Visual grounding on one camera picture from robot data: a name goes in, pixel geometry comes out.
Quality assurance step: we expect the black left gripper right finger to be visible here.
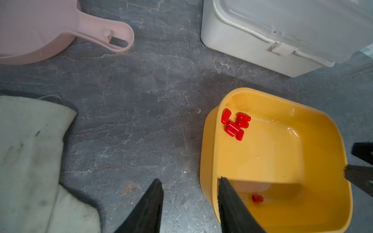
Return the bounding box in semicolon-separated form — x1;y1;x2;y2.
218;177;265;233

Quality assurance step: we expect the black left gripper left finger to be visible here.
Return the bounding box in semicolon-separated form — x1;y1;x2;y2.
115;179;164;233

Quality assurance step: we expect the white work glove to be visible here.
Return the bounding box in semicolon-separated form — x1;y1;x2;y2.
1;96;101;233

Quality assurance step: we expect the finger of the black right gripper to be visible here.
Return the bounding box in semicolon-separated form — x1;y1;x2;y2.
344;165;373;197
351;142;373;165

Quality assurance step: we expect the red screw protection sleeve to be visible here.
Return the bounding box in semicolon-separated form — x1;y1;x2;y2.
221;108;232;125
236;119;249;129
252;194;264;203
236;113;252;122
224;120;241;137
236;129;244;141

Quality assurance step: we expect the yellow plastic storage box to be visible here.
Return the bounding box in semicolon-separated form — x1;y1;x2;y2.
200;88;353;233

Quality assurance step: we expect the white lidded plastic box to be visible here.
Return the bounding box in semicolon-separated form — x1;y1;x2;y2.
201;0;373;78

